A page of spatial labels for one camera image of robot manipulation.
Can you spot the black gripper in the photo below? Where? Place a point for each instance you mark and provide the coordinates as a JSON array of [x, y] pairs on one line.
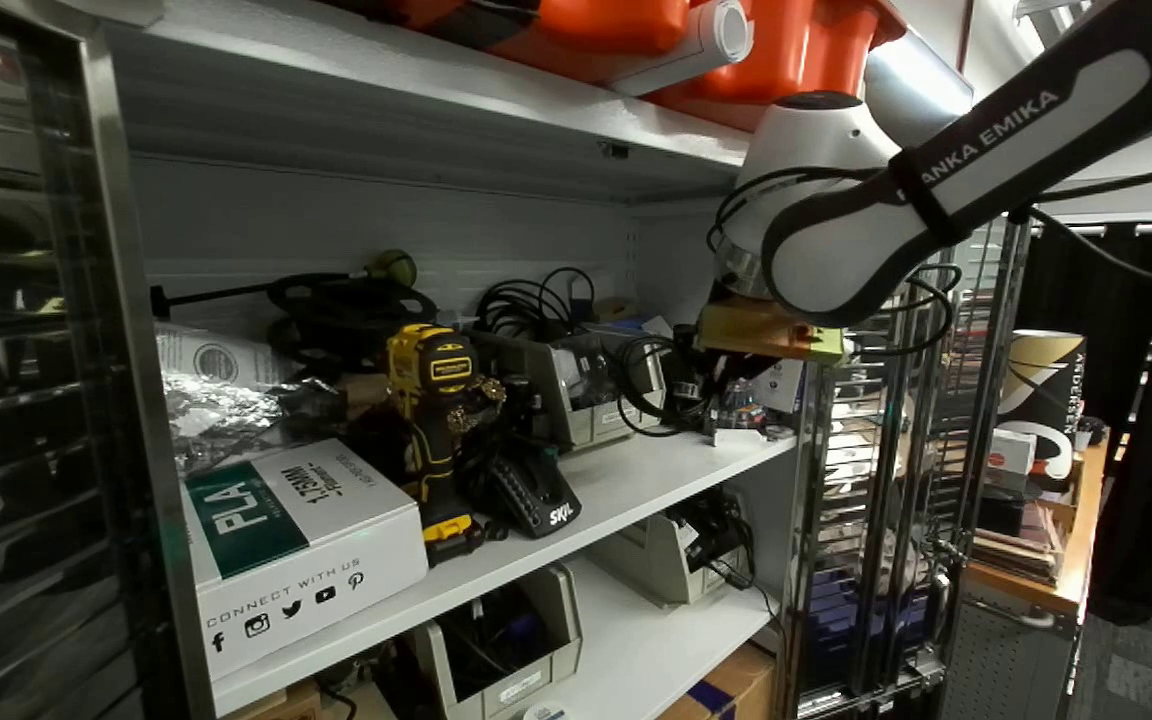
[[699, 367]]

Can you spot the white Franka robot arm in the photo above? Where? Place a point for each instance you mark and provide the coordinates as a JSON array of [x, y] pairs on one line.
[[951, 160]]

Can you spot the grey plastic storage bin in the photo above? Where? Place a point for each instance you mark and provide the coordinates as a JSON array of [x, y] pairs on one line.
[[590, 384]]

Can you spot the small grey plastic bin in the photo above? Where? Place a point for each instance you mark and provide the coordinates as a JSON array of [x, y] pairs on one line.
[[668, 555]]

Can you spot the black battery charger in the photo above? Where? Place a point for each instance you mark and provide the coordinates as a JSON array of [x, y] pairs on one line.
[[535, 490]]

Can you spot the white shelving unit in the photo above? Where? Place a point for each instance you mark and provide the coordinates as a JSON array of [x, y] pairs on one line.
[[600, 642]]

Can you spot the brown cardboard box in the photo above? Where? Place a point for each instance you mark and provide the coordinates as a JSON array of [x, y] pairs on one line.
[[727, 684]]

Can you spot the large grey plastic bin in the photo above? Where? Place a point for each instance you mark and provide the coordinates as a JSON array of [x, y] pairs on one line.
[[498, 648]]

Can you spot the white round appliance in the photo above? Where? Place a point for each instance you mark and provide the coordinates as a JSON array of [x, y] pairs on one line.
[[1036, 451]]

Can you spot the white plastic tube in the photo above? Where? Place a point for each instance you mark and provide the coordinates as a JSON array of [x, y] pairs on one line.
[[691, 48]]

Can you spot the orange plastic container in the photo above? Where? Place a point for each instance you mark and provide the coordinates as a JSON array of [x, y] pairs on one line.
[[683, 42]]

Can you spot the wooden side table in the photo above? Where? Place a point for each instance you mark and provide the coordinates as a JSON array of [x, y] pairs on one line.
[[1061, 544]]

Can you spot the white PLA filament box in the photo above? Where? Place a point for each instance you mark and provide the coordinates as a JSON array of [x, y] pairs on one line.
[[297, 535]]

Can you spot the black curtain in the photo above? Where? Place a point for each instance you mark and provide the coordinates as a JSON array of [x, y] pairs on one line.
[[1142, 414]]

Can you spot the clear plastic bag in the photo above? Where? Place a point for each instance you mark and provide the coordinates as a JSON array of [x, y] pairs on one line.
[[239, 402]]

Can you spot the shiny metal shelf rack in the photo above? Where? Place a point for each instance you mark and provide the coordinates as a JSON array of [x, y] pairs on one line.
[[30, 402]]

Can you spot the tan wrist camera mount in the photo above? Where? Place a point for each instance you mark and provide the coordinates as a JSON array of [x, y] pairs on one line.
[[768, 330]]

